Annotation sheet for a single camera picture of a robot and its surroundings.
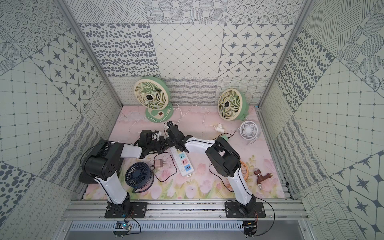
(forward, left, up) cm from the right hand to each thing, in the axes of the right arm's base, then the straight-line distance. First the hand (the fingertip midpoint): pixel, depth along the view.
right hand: (173, 136), depth 97 cm
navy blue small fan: (-28, +14, +4) cm, 31 cm away
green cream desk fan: (+20, -40, +10) cm, 46 cm away
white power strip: (-16, -8, -2) cm, 18 cm away
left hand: (-3, 0, 0) cm, 3 cm away
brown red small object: (-24, -53, -5) cm, 58 cm away
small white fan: (+3, -50, +3) cm, 50 cm away
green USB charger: (+3, -35, -4) cm, 35 cm away
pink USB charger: (-17, +7, -2) cm, 19 cm away
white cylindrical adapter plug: (+8, -31, -3) cm, 33 cm away
